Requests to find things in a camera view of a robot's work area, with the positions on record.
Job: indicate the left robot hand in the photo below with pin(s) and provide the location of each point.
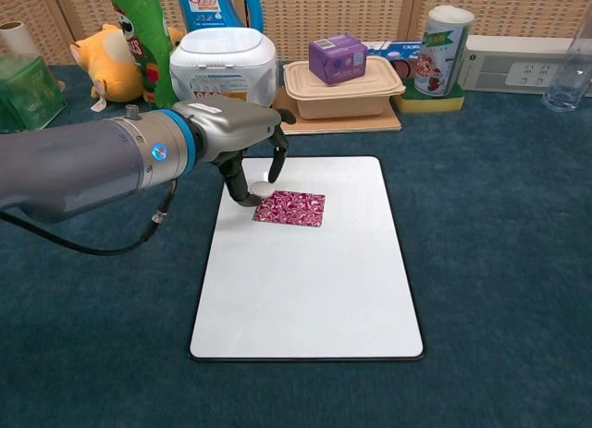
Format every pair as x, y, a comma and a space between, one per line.
231, 127

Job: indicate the white smooth oval pebble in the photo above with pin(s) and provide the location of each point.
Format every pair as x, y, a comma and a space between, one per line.
262, 188

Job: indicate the magenta patterned card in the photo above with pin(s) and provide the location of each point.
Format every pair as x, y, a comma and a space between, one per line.
293, 209

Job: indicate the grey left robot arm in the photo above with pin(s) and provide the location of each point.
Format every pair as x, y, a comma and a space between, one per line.
83, 164

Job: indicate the white rectangular board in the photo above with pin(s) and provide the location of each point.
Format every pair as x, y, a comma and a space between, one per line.
314, 280

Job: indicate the white wet wipes tub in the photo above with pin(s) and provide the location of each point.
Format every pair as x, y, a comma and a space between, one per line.
222, 67

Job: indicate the brown kraft notebook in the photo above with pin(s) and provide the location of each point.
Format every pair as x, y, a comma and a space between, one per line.
342, 125

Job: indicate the green Pringles can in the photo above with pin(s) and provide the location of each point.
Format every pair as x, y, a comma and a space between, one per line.
148, 49

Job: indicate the beige lidded food container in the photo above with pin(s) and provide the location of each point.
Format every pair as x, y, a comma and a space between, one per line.
342, 93

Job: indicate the blue detergent bottle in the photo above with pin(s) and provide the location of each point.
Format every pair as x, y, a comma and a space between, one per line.
217, 7

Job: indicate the purple carton box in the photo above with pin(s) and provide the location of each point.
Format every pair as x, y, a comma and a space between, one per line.
338, 60

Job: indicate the orange plush toy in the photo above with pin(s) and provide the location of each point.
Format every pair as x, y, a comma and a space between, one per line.
108, 67

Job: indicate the blue white foil box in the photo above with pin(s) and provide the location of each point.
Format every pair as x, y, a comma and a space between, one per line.
393, 50

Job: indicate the dark red round object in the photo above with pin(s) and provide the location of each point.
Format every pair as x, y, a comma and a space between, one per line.
403, 67

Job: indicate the yellow green sponge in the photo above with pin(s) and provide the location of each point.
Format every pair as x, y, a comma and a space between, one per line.
430, 102

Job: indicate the white green wipes canister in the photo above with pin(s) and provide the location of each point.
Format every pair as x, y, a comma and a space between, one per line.
441, 53

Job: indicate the cardboard paper tube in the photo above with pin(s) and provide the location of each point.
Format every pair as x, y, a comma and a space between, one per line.
17, 39

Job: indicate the white power strip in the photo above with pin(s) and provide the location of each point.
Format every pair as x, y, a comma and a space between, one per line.
513, 65

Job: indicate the clear plastic water bottle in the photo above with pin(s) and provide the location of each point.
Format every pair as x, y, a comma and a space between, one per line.
571, 63

